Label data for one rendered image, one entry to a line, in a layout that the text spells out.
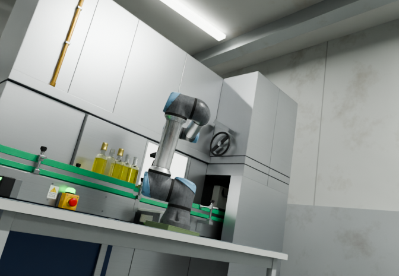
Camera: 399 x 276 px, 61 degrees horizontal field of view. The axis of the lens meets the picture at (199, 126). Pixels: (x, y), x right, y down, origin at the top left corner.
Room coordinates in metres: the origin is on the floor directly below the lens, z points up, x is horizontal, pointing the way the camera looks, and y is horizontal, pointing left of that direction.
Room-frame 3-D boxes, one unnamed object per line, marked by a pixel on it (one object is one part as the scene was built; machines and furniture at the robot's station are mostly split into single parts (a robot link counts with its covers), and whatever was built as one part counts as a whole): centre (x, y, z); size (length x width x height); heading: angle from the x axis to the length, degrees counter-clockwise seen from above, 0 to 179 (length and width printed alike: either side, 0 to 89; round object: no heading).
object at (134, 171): (2.14, 0.36, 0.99); 0.06 x 0.06 x 0.21; 44
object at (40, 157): (1.58, 0.68, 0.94); 0.07 x 0.04 x 0.13; 44
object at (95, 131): (2.32, 0.36, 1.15); 0.90 x 0.03 x 0.34; 134
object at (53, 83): (1.83, 0.87, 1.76); 0.03 x 0.03 x 0.72; 44
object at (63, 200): (1.69, 0.55, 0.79); 0.07 x 0.07 x 0.07; 44
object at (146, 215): (2.06, 0.15, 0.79); 0.27 x 0.17 x 0.08; 44
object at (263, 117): (2.92, -0.51, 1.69); 0.70 x 0.37 x 0.89; 134
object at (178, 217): (1.70, 0.02, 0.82); 0.15 x 0.15 x 0.10
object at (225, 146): (2.71, -0.20, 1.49); 0.21 x 0.05 x 0.21; 44
